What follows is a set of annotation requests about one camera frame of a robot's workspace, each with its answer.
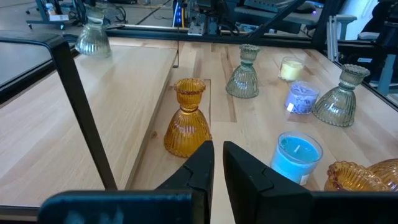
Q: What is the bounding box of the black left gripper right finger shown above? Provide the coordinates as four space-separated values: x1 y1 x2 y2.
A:
223 141 314 224

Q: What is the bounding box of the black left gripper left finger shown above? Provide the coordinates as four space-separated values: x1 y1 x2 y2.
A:
155 139 215 224

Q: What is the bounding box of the amber ribbed glass candle holder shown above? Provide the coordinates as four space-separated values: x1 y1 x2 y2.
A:
163 77 213 159
324 157 398 192

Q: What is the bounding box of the clear green glass candle holder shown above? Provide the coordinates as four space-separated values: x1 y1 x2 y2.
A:
74 4 112 59
312 63 371 128
225 44 261 100

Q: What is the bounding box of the purple candle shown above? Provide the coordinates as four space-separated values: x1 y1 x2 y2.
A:
284 80 321 115

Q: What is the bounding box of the yellow candle in glass jar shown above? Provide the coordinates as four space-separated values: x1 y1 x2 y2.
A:
278 56 305 82

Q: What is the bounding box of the blue lit computer tower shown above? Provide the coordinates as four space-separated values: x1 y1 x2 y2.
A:
172 0 185 28

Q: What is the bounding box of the grey metal leg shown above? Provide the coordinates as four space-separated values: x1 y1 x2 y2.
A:
377 54 397 96

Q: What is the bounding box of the grey desk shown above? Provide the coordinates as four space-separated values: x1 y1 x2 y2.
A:
233 6 323 35

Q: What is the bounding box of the black keyboard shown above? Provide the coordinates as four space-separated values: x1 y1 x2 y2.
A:
243 0 301 14

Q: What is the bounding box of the black computer mouse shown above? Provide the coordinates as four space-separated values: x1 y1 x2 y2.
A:
295 1 318 15

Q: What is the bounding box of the white box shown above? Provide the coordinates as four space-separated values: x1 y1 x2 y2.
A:
45 2 70 22

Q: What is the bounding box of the black office chair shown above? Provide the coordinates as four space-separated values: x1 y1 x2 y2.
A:
357 0 398 63

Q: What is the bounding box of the grey wheeled cart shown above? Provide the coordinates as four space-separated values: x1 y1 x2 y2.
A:
25 0 72 31

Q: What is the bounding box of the wooden shelf black metal frame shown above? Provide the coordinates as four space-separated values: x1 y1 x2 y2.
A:
0 29 181 215

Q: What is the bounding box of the silver aluminium extrusion post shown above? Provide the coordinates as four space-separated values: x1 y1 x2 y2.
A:
325 15 340 62

